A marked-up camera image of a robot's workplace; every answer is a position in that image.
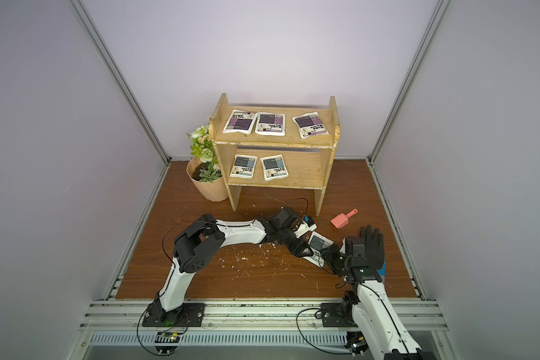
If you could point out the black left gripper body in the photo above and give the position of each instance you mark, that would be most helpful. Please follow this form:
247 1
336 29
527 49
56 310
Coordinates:
286 237

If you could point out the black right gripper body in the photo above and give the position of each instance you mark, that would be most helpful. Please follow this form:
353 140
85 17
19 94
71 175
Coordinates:
337 256

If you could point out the teal coffee bag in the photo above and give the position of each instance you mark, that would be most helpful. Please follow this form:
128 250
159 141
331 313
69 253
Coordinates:
243 166
273 167
317 243

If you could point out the purple coffee bag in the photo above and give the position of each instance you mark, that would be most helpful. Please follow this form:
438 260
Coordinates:
270 124
240 121
310 124

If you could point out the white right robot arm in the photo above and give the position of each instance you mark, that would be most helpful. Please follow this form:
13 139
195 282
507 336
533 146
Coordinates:
367 305

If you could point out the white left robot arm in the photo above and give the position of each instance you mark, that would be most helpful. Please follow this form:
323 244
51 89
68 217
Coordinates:
197 245

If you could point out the wooden two-tier shelf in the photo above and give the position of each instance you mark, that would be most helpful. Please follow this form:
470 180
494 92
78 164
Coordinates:
308 161

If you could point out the black glove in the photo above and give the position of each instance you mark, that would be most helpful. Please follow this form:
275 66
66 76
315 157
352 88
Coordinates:
374 249

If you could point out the pink plastic scoop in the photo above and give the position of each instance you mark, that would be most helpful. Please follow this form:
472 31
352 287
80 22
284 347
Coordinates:
342 219

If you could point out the right connector board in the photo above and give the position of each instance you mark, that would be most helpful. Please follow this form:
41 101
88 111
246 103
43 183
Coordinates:
356 343

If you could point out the connector board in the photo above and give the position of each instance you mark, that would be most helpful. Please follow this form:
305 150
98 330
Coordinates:
166 342
356 343

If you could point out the green artificial flower plant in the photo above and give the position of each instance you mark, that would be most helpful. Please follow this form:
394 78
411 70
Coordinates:
202 148

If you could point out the left connector board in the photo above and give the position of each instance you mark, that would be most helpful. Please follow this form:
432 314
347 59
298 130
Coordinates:
166 342

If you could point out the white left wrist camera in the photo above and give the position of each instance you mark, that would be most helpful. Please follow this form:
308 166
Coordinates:
306 225

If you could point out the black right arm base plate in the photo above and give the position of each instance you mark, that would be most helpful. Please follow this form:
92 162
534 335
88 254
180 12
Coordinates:
336 315

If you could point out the aluminium front rail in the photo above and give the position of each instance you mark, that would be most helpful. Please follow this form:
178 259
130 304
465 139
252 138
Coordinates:
251 314

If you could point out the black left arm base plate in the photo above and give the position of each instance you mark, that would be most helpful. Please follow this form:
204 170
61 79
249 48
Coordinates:
188 314

